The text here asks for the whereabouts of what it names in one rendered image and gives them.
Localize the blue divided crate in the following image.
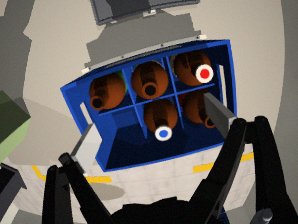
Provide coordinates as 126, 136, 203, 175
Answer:
60, 39, 237, 172

